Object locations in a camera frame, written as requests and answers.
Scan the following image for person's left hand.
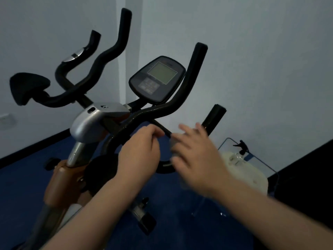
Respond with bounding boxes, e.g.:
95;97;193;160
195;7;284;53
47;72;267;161
118;125;165;186

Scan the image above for person's right hand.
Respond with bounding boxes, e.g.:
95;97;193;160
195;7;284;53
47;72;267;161
170;123;234;199

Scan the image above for black exercise bike handlebar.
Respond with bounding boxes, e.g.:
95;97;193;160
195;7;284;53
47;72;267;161
43;8;227;175

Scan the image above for black elbow pad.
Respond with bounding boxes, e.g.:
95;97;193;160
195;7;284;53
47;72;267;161
10;72;51;106

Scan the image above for person's left forearm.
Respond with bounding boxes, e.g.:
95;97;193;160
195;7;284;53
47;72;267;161
39;174;142;250

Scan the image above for person's right forearm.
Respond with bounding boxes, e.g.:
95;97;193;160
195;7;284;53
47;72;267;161
208;177;333;250

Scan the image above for small black clamp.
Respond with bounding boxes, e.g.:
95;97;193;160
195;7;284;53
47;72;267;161
233;140;249;155

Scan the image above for black bike console display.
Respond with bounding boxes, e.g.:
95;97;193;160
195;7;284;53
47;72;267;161
129;56;187;103

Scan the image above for white plastic container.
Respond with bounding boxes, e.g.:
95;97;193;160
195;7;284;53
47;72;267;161
221;151;269;196

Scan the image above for black bike pedal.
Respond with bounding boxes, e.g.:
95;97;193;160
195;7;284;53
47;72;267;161
130;197;157;236

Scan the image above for silver pulse sensor plate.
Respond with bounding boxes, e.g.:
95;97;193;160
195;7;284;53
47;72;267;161
62;47;89;63

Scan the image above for silver handlebar stem cover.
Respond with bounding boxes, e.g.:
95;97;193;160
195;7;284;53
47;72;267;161
70;102;132;143

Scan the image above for orange bike frame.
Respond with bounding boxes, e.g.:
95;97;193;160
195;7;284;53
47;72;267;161
43;159;92;209

